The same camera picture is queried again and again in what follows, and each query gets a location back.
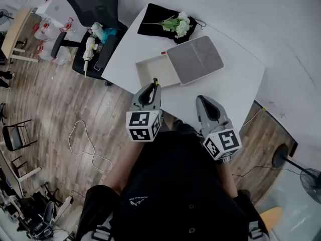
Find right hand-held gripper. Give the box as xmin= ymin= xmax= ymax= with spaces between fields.
xmin=195 ymin=95 xmax=243 ymax=162

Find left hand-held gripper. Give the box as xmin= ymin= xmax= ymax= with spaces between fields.
xmin=125 ymin=83 xmax=163 ymax=143

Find white grey storage box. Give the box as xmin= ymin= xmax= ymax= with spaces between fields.
xmin=135 ymin=35 xmax=224 ymax=89

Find person's right forearm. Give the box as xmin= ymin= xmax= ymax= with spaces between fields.
xmin=217 ymin=161 xmax=239 ymax=199

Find person's left forearm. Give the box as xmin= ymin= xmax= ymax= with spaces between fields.
xmin=102 ymin=141 xmax=146 ymax=197

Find person's black trousers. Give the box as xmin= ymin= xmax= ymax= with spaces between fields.
xmin=173 ymin=119 xmax=200 ymax=138

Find teal cloth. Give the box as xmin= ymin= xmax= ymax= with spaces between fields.
xmin=102 ymin=28 xmax=118 ymax=44

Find white folded umbrella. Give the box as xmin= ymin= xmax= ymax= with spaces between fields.
xmin=82 ymin=36 xmax=99 ymax=78

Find white artificial flower bunch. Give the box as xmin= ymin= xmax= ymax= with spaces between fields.
xmin=142 ymin=11 xmax=191 ymax=39

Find black standing fan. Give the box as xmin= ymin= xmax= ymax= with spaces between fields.
xmin=0 ymin=8 xmax=15 ymax=26
xmin=272 ymin=144 xmax=321 ymax=205

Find person's black shirt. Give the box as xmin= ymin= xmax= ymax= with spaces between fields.
xmin=75 ymin=129 xmax=271 ymax=241

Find black cloth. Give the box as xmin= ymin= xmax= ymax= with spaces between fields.
xmin=137 ymin=3 xmax=207 ymax=45

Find white crumpled plastic bag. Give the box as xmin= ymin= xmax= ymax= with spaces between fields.
xmin=90 ymin=22 xmax=104 ymax=39

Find wooden stool seat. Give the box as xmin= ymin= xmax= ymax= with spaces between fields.
xmin=259 ymin=206 xmax=283 ymax=227

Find group of clear water bottles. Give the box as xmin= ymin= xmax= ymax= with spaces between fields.
xmin=32 ymin=16 xmax=76 ymax=65

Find white water dispenser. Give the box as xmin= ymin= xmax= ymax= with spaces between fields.
xmin=35 ymin=0 xmax=67 ymax=29

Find white power strip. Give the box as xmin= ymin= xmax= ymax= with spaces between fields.
xmin=58 ymin=196 xmax=74 ymax=220

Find black folding chair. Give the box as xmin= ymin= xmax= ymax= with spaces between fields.
xmin=2 ymin=119 xmax=38 ymax=152

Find light wooden table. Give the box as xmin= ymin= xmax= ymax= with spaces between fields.
xmin=1 ymin=8 xmax=40 ymax=63

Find white desk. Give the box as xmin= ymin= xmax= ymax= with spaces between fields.
xmin=0 ymin=148 xmax=42 ymax=198

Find pile of dark equipment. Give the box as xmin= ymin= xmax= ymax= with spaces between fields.
xmin=0 ymin=189 xmax=55 ymax=241

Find white cable yellow plug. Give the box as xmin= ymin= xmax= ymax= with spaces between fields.
xmin=242 ymin=106 xmax=267 ymax=127

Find white floor cable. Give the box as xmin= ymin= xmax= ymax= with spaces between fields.
xmin=68 ymin=120 xmax=113 ymax=173

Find grey strap buckle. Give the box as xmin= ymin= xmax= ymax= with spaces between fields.
xmin=248 ymin=221 xmax=265 ymax=240
xmin=91 ymin=224 xmax=112 ymax=241

